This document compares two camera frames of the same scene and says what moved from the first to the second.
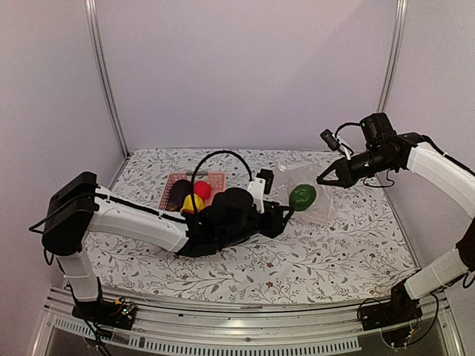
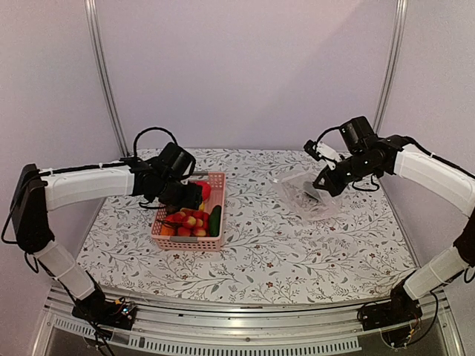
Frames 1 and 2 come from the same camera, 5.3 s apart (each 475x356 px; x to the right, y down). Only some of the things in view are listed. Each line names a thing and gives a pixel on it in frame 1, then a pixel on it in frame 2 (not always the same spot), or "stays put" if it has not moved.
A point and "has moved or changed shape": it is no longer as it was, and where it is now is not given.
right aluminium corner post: (393, 56) stays put
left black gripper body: (234, 237) to (170, 193)
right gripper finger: (332, 182) to (333, 190)
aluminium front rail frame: (163, 327) stays put
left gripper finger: (282, 208) to (194, 195)
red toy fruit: (202, 189) stays put
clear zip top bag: (292, 175) has moved or changed shape
